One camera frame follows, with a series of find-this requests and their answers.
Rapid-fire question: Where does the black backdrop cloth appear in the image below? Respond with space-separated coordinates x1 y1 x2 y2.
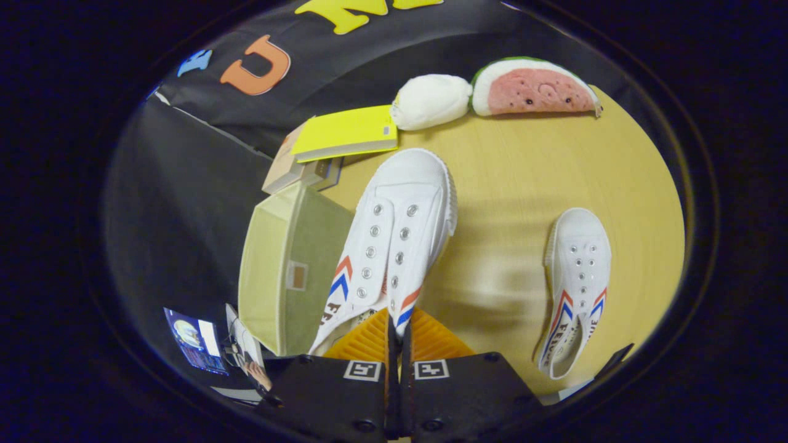
103 0 622 394

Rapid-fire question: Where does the watermelon slice plush toy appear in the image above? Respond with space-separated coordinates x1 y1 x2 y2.
471 57 603 119

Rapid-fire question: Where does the white canvas shoe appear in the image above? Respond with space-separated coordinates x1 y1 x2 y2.
308 148 458 357
537 207 612 380

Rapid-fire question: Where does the white plush toy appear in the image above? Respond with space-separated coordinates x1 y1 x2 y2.
391 74 473 131

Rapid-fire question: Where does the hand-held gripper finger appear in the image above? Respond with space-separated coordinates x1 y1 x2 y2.
265 308 401 443
400 308 545 441

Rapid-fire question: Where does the green fabric storage box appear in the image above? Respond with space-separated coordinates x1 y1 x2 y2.
238 180 356 357

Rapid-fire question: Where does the beige book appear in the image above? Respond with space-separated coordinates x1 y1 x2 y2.
262 120 321 196

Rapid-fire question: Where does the yellow book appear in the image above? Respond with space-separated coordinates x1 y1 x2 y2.
291 105 399 164

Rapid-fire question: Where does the blue printed poster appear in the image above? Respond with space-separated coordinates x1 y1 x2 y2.
164 307 230 376

